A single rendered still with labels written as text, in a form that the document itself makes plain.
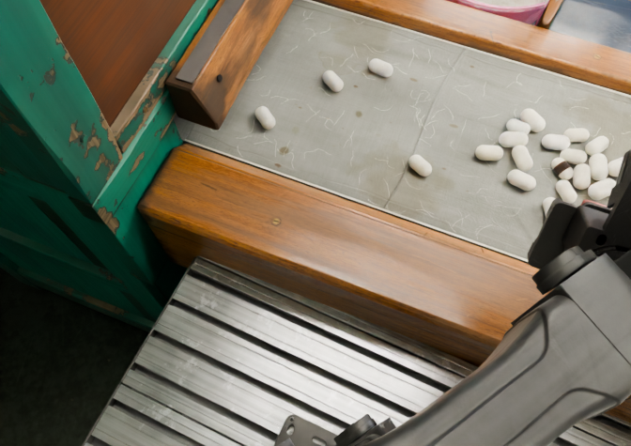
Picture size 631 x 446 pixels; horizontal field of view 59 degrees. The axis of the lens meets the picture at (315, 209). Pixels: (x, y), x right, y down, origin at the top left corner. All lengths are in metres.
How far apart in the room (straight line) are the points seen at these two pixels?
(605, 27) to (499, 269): 0.54
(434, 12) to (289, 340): 0.51
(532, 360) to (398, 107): 0.52
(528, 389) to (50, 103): 0.42
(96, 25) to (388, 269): 0.39
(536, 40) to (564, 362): 0.62
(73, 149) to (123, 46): 0.12
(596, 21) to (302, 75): 0.52
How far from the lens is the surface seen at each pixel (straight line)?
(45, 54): 0.51
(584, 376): 0.33
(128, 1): 0.61
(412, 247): 0.66
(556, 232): 0.53
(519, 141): 0.78
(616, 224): 0.48
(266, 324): 0.72
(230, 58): 0.71
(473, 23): 0.88
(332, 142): 0.75
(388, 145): 0.75
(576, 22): 1.07
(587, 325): 0.35
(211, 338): 0.72
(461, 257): 0.67
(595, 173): 0.79
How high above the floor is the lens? 1.36
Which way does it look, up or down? 64 degrees down
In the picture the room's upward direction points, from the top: 1 degrees clockwise
